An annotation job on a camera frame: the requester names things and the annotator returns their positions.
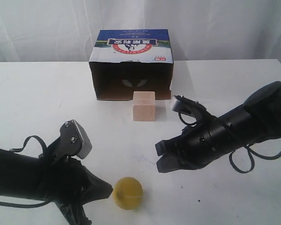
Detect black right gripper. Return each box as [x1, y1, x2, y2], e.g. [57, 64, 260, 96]
[155, 117, 232, 173]

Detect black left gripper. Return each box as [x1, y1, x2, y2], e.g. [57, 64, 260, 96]
[38, 138, 113, 225]

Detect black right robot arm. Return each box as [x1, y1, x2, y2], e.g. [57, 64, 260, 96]
[155, 81, 281, 173]

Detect yellow tennis ball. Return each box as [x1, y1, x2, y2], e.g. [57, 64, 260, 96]
[112, 177, 143, 210]

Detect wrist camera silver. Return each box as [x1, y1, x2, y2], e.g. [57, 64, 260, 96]
[58, 120, 92, 159]
[170, 95, 207, 125]

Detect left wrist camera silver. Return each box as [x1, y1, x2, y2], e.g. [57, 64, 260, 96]
[58, 120, 92, 159]

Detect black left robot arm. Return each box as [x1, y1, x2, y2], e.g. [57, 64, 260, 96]
[0, 138, 113, 225]

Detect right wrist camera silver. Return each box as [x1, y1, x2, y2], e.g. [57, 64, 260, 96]
[170, 95, 207, 125]

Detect white curtain backdrop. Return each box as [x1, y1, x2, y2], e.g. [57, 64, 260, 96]
[0, 0, 281, 62]

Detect light wooden cube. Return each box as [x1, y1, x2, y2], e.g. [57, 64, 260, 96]
[133, 91, 155, 121]

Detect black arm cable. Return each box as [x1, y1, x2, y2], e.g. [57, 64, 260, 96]
[229, 133, 281, 173]
[8, 135, 50, 155]

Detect printed cardboard box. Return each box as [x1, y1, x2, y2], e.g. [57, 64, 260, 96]
[89, 29, 174, 101]

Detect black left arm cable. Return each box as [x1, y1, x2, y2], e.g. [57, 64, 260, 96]
[8, 135, 50, 155]

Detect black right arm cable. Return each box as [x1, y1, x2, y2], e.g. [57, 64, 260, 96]
[229, 133, 281, 173]

